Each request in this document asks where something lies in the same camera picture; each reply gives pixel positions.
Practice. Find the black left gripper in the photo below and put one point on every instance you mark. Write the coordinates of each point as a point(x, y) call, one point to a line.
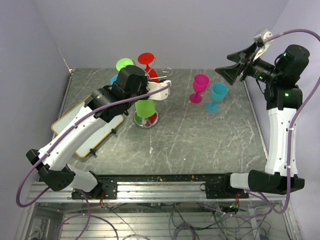
point(146, 89)

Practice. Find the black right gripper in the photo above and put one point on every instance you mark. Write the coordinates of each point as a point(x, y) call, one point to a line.
point(230, 73)

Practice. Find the green plastic wine glass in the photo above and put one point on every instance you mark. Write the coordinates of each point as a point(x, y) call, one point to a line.
point(145, 108)

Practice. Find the blue plastic wine glass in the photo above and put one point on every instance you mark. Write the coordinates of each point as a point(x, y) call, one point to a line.
point(113, 79)

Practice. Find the teal plastic wine glass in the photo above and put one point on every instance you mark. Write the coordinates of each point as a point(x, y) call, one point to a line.
point(217, 94)

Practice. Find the light green wine glass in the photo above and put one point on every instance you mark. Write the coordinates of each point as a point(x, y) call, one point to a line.
point(123, 62)

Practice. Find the red plastic wine glass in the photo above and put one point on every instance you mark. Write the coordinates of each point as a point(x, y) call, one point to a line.
point(148, 59)

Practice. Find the pink plastic wine glass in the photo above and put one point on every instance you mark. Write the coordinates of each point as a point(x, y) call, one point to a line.
point(200, 84)

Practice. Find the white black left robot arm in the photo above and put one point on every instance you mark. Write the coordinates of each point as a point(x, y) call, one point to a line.
point(99, 109)

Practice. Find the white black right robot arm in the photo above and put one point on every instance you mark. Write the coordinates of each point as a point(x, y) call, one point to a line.
point(283, 100)

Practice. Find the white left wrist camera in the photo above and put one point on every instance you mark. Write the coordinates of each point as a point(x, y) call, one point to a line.
point(162, 90)

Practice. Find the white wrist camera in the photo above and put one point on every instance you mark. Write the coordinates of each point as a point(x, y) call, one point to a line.
point(162, 90)
point(260, 40)

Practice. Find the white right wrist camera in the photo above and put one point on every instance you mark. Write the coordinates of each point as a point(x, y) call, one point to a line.
point(260, 40)

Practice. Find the white board yellow frame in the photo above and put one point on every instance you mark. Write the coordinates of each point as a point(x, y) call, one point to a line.
point(78, 130)

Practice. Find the aluminium rail frame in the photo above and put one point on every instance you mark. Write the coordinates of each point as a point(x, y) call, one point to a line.
point(126, 188)

